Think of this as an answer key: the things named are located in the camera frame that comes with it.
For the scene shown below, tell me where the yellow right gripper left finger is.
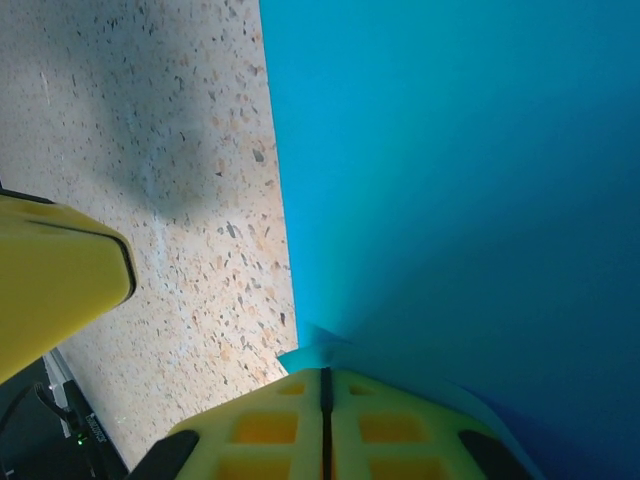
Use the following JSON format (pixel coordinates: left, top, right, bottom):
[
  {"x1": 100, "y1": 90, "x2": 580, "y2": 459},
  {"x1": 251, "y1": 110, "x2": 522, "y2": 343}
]
[{"x1": 127, "y1": 367, "x2": 329, "y2": 480}]

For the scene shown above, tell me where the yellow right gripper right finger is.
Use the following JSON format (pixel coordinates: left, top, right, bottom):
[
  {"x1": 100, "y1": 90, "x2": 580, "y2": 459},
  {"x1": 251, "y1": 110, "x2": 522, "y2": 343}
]
[{"x1": 324, "y1": 367, "x2": 536, "y2": 480}]

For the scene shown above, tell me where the blue paper sheet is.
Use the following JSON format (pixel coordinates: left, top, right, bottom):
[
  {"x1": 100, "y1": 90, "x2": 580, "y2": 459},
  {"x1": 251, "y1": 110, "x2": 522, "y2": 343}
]
[{"x1": 259, "y1": 0, "x2": 640, "y2": 480}]

